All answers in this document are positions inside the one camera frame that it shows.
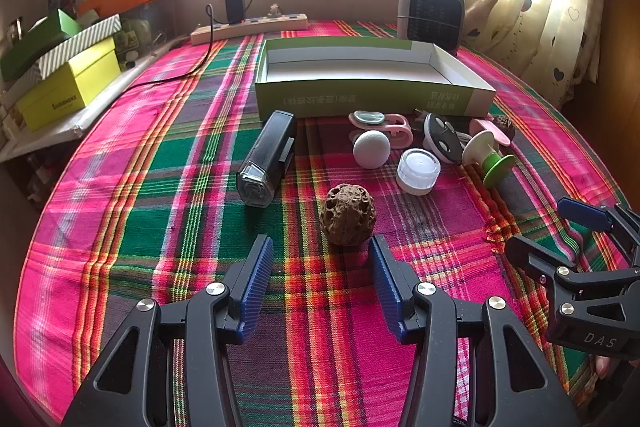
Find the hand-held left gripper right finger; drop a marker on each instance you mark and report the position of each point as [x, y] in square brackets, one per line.
[387, 287]

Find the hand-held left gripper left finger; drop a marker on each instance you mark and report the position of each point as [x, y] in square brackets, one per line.
[255, 282]

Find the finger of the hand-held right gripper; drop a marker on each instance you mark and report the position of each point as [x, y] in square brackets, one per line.
[582, 211]
[530, 254]

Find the large brown walnut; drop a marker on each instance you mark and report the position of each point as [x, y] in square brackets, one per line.
[347, 216]

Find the black bike light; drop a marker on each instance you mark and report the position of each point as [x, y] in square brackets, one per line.
[267, 154]

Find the pink plastic clip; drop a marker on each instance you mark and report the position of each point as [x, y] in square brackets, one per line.
[387, 123]

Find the green cardboard box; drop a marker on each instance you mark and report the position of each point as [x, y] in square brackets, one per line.
[350, 62]

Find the person's right hand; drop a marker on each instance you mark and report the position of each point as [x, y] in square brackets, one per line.
[606, 366]

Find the green and white spool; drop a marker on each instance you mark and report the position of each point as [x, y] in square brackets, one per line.
[487, 157]

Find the small brown walnut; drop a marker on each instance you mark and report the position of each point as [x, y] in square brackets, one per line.
[504, 128]

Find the plaid cloth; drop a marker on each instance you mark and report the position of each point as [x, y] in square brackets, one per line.
[150, 207]

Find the pink plastic piece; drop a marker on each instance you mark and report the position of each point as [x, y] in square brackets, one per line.
[484, 127]

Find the white ball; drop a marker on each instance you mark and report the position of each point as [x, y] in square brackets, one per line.
[372, 149]

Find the black round disc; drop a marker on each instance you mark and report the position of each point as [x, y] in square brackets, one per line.
[444, 138]

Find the grey space heater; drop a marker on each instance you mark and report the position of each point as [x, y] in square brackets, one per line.
[432, 14]

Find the beige power strip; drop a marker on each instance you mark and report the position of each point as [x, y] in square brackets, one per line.
[250, 27]

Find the yellow-green box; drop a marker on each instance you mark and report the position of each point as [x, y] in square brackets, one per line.
[75, 82]

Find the black charger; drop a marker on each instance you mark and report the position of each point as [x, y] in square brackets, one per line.
[234, 9]

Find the dark green box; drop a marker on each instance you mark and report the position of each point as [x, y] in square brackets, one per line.
[45, 37]

